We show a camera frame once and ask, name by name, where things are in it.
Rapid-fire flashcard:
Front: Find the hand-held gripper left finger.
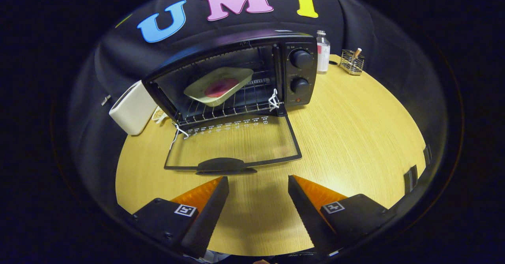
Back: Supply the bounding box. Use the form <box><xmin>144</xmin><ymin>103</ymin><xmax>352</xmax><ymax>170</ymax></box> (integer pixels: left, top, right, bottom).
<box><xmin>132</xmin><ymin>176</ymin><xmax>230</xmax><ymax>258</ymax></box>

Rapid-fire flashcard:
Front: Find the pink round ham slice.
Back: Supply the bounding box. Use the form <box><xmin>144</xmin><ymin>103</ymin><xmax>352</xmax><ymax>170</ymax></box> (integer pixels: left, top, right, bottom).
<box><xmin>204</xmin><ymin>78</ymin><xmax>239</xmax><ymax>98</ymax></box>

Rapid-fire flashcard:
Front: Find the metal wire basket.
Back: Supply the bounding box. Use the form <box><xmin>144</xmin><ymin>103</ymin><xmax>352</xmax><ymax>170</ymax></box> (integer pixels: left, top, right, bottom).
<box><xmin>339</xmin><ymin>48</ymin><xmax>365</xmax><ymax>76</ymax></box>

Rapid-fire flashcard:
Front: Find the black toaster oven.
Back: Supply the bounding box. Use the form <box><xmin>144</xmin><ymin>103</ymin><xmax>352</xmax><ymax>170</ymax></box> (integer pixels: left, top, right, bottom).
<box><xmin>142</xmin><ymin>29</ymin><xmax>318</xmax><ymax>176</ymax></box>

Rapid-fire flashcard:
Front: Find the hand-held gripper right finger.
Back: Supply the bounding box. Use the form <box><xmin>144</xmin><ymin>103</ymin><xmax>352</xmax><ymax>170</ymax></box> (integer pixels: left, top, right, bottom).
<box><xmin>288</xmin><ymin>174</ymin><xmax>397</xmax><ymax>257</ymax></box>

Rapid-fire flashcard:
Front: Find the clear plastic bottle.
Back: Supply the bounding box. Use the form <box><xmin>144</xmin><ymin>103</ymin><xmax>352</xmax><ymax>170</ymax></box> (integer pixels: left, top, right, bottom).
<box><xmin>316</xmin><ymin>30</ymin><xmax>331</xmax><ymax>74</ymax></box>

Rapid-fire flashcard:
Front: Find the small dish of grains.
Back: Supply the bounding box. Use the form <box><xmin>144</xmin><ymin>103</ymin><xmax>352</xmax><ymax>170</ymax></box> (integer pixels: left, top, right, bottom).
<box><xmin>152</xmin><ymin>106</ymin><xmax>168</xmax><ymax>123</ymax></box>

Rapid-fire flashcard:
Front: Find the cream square plate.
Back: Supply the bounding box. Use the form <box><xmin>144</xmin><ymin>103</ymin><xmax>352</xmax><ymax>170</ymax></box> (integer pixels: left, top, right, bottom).
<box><xmin>184</xmin><ymin>67</ymin><xmax>254</xmax><ymax>107</ymax></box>

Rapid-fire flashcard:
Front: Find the white bread toaster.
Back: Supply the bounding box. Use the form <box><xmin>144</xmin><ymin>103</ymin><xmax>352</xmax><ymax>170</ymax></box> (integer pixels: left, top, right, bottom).
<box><xmin>109</xmin><ymin>80</ymin><xmax>157</xmax><ymax>136</ymax></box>

